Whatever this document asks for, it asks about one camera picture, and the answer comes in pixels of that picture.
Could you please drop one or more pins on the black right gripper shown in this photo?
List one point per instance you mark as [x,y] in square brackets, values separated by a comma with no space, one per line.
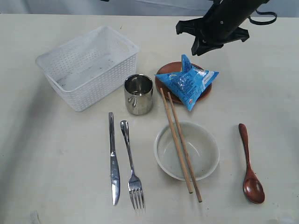
[214,30]

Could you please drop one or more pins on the blue snack bag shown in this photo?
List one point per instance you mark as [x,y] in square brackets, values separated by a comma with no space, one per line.
[189,83]

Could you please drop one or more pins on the stainless steel cup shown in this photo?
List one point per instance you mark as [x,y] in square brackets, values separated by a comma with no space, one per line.
[138,92]

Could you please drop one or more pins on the wooden chopstick back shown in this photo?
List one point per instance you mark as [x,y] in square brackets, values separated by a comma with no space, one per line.
[185,150]

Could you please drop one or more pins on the white ceramic bowl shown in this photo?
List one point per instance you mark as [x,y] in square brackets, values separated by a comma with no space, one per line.
[201,147]

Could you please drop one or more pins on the wooden handled metal scoop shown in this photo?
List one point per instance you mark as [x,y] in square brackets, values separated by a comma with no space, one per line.
[252,187]

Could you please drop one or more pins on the silver table knife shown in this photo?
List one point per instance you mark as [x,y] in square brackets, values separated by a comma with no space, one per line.
[114,168]

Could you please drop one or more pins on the silver fork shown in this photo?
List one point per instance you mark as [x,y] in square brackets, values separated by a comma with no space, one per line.
[134,183]

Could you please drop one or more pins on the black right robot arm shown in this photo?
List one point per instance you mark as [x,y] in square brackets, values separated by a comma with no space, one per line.
[249,7]

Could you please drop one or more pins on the white perforated plastic basket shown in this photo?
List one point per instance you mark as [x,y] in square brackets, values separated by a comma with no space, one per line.
[89,67]

